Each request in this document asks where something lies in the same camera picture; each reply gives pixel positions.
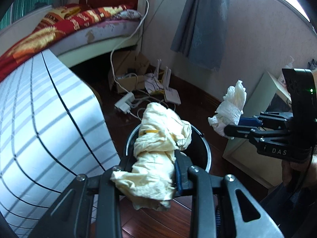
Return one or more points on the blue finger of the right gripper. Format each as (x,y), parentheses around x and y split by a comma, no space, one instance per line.
(251,122)
(244,132)

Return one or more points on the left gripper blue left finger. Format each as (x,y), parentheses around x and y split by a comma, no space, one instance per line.
(102,184)

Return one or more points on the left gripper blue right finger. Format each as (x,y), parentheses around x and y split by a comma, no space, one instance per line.
(193,180)

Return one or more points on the white tissue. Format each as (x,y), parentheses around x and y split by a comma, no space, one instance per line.
(230,109)

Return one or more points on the beige paper bag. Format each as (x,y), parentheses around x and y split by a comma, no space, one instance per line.
(150,182)

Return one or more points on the black trash bin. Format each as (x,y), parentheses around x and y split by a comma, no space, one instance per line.
(198,151)

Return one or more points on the person's right hand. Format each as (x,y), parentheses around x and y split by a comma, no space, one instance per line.
(289,169)

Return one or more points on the white wifi router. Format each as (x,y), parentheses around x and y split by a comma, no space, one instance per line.
(170,95)

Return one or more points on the white grid tablecloth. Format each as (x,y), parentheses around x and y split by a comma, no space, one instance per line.
(52,129)

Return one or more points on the white power strip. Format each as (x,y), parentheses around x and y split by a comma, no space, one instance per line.
(124,104)

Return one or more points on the blue grey curtain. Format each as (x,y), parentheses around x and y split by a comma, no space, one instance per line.
(201,32)

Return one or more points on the cardboard box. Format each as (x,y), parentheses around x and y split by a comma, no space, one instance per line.
(130,69)

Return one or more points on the grey bed mattress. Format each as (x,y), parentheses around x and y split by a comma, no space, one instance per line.
(122,24)

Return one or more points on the red yellow bed blanket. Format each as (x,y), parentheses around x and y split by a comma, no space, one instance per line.
(42,39)

